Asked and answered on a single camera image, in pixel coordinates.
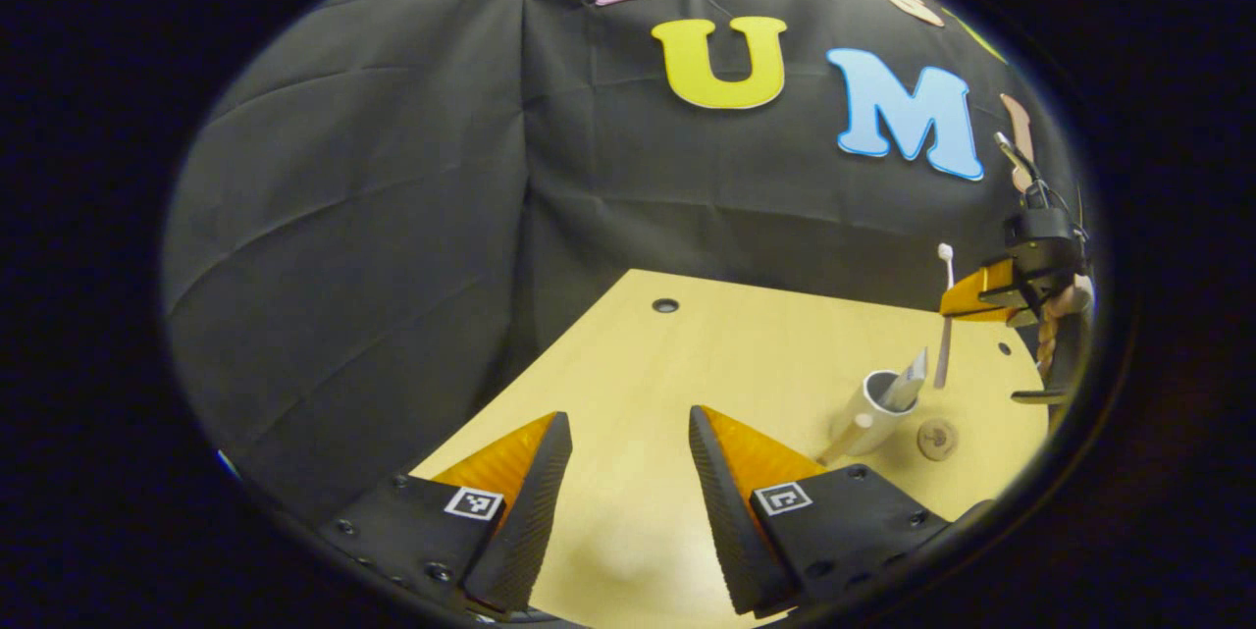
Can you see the white toothpaste tube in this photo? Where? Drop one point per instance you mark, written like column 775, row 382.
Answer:
column 908, row 384

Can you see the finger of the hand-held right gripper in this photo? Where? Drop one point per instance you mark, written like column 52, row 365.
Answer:
column 971, row 297

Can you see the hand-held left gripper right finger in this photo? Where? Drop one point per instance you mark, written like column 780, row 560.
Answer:
column 731, row 521

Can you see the light wooden desktop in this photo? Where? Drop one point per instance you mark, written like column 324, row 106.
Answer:
column 687, row 364

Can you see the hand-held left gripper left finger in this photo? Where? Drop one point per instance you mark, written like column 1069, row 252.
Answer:
column 530, row 521

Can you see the white cup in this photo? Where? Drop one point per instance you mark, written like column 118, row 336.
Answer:
column 873, row 423

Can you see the round wooden coaster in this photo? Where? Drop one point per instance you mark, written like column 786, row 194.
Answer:
column 938, row 439

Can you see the white toothbrush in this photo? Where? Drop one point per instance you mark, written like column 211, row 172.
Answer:
column 944, row 354

